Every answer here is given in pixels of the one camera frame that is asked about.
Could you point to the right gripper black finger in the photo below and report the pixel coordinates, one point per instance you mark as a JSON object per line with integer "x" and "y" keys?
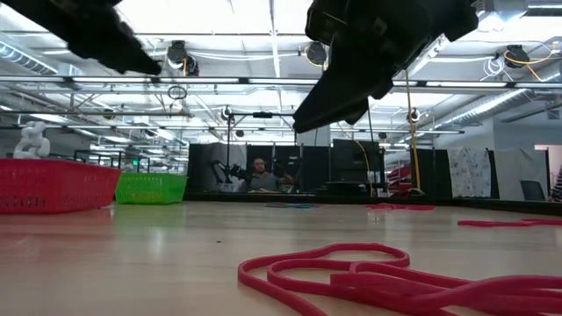
{"x": 358, "y": 115}
{"x": 338, "y": 94}

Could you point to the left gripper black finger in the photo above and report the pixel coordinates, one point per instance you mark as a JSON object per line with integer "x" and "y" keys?
{"x": 118, "y": 48}

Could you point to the rubber band pile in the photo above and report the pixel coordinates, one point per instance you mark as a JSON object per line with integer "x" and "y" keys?
{"x": 399, "y": 206}

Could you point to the teal rubber band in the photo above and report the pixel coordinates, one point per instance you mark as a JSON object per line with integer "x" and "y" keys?
{"x": 303, "y": 206}

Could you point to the black tabletop robot arm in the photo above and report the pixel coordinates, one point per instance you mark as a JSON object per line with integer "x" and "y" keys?
{"x": 228, "y": 171}

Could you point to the white building pillar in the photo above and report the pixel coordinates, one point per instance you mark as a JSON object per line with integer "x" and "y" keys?
{"x": 319, "y": 137}

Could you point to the black computer monitor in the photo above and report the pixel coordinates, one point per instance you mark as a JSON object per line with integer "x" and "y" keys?
{"x": 355, "y": 162}

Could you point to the small hanging reel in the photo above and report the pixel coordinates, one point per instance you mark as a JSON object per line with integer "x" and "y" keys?
{"x": 226, "y": 113}
{"x": 413, "y": 115}

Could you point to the black partition panel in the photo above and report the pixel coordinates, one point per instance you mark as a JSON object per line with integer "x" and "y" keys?
{"x": 202, "y": 167}
{"x": 432, "y": 173}
{"x": 307, "y": 167}

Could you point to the red storage rack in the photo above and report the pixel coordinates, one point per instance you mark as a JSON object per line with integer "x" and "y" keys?
{"x": 399, "y": 180}

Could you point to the person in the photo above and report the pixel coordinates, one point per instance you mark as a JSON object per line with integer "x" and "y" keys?
{"x": 263, "y": 180}
{"x": 557, "y": 186}

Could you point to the white patterned cloth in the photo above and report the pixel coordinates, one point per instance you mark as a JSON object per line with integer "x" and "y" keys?
{"x": 470, "y": 171}

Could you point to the white robot figure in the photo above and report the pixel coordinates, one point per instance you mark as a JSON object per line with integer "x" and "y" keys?
{"x": 31, "y": 142}

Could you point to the green plastic basket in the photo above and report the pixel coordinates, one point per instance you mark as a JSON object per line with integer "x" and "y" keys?
{"x": 151, "y": 188}

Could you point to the red plastic basket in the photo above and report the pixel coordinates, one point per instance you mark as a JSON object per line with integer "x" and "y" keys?
{"x": 57, "y": 186}

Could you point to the black office chair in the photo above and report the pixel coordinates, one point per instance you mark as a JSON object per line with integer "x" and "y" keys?
{"x": 533, "y": 191}

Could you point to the black camera rig frame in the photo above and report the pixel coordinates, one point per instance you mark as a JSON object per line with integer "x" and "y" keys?
{"x": 262, "y": 115}

